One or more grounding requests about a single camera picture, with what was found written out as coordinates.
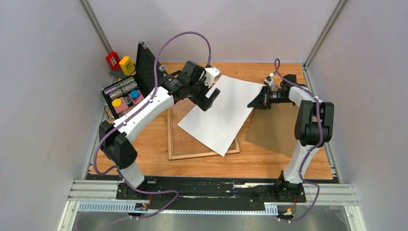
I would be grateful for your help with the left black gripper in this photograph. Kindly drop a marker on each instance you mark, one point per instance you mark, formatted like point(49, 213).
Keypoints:
point(207, 104)

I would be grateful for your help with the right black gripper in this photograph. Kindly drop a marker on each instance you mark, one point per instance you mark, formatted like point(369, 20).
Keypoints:
point(261, 101)

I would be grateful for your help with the photo print white border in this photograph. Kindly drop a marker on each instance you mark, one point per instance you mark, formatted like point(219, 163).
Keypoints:
point(217, 127)

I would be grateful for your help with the brown cardboard backing sheet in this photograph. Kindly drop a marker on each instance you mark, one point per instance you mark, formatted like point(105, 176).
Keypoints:
point(273, 129)

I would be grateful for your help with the wooden picture frame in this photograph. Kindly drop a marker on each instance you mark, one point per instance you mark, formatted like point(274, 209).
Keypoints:
point(182, 145)

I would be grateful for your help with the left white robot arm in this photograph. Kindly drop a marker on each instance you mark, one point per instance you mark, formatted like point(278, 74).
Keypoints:
point(193, 82)

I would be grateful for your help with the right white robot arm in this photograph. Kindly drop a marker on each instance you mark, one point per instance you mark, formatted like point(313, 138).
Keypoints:
point(313, 127)

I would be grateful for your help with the blue round disc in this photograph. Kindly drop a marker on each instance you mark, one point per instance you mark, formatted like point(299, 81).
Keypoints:
point(134, 94)

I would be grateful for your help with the yellow round disc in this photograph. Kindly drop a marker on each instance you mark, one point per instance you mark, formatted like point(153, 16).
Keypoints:
point(116, 102)

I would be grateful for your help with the black open toy case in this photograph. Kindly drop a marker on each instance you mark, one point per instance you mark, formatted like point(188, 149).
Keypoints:
point(142, 80)

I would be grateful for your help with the yellow toy house block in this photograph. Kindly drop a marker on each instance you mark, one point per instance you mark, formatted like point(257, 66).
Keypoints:
point(127, 65)

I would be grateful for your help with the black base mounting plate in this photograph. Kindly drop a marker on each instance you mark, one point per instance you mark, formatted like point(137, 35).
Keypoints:
point(207, 193)

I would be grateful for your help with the red toy house block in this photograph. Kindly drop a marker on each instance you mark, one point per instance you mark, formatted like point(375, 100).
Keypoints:
point(113, 60)

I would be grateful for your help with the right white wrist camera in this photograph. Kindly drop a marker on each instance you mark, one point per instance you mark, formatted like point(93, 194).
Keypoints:
point(269, 81)

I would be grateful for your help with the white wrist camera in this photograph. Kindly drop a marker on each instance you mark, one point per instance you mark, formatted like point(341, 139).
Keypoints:
point(211, 75)
point(269, 81)

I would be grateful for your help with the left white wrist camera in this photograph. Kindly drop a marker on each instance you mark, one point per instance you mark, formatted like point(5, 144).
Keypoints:
point(211, 75)

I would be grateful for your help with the aluminium rail frame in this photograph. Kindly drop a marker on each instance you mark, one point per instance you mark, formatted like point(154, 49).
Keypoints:
point(92, 205)

